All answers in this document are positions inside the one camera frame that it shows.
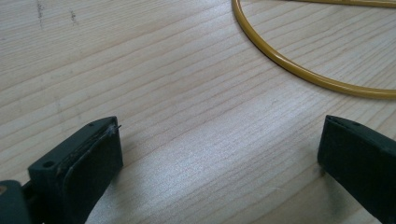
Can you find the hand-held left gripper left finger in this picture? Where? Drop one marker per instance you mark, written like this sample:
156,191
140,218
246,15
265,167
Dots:
81,169

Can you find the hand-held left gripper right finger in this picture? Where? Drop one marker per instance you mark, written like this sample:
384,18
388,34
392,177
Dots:
361,158

